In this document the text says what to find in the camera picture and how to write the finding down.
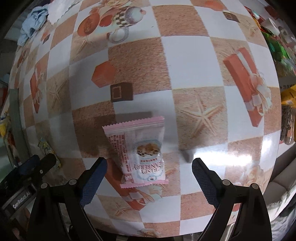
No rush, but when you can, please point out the pink snack packet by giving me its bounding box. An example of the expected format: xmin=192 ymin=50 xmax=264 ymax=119
xmin=102 ymin=115 xmax=170 ymax=189

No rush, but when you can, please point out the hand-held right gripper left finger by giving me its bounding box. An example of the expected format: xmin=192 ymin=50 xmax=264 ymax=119
xmin=26 ymin=157 xmax=108 ymax=241

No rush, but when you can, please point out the yellow blue candy packet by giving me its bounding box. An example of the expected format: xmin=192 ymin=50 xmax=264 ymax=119
xmin=38 ymin=137 xmax=61 ymax=168

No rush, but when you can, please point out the light blue cloth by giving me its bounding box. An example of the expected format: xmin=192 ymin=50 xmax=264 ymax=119
xmin=17 ymin=5 xmax=51 ymax=47

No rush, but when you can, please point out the grey sofa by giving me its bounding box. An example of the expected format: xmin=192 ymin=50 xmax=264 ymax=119
xmin=264 ymin=147 xmax=296 ymax=233

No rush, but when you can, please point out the pile of assorted snack packets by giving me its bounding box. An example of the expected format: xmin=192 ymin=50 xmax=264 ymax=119
xmin=251 ymin=0 xmax=296 ymax=78

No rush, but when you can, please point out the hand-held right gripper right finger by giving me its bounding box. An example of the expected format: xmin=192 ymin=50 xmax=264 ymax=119
xmin=191 ymin=158 xmax=273 ymax=241

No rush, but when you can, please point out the white paper cup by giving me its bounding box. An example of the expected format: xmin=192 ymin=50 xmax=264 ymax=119
xmin=261 ymin=18 xmax=282 ymax=36

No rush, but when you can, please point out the white plastic bag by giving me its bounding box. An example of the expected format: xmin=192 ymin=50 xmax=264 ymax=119
xmin=47 ymin=0 xmax=82 ymax=25

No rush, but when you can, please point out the heap of colourful snack bags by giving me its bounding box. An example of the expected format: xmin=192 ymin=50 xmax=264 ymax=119
xmin=279 ymin=84 xmax=296 ymax=146

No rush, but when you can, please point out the checkered printed tablecloth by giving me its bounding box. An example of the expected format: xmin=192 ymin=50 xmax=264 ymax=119
xmin=8 ymin=0 xmax=283 ymax=238

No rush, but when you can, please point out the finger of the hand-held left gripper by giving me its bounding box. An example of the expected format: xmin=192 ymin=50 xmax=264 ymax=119
xmin=34 ymin=153 xmax=57 ymax=178
xmin=18 ymin=154 xmax=41 ymax=176

